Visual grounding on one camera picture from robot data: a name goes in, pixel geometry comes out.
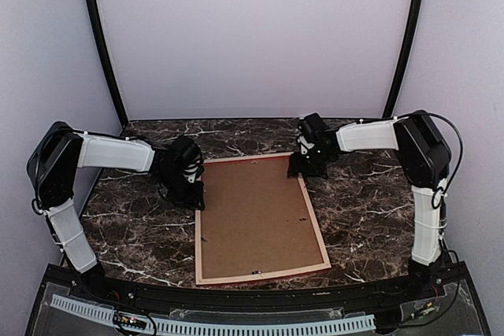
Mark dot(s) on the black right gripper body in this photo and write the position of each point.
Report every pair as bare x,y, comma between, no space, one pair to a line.
314,164

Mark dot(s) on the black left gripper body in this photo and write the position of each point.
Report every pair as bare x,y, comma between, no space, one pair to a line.
179,190

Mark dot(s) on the brown frame backing board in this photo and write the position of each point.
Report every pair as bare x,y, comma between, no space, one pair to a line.
256,222

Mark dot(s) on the wooden red-edged picture frame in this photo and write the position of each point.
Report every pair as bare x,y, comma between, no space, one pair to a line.
199,257

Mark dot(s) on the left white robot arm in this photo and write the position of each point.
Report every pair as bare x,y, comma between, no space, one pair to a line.
53,170

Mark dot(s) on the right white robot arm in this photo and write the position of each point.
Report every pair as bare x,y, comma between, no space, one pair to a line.
420,148

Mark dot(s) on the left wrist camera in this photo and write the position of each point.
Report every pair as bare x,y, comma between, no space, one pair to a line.
193,171

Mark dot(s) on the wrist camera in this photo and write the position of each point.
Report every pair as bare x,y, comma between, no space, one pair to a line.
304,146
193,171

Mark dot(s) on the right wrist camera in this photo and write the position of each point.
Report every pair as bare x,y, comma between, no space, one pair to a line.
304,146

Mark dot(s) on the black front rail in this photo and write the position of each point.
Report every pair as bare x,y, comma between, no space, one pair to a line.
382,297

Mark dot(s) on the white slotted cable duct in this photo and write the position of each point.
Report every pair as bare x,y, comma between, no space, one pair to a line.
194,322

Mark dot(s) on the left black corner post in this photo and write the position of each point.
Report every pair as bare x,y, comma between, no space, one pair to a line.
105,60

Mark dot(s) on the black corner post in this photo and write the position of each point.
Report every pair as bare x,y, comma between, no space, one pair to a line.
403,58
105,60

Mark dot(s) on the right black corner post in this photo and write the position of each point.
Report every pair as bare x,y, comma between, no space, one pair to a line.
403,58

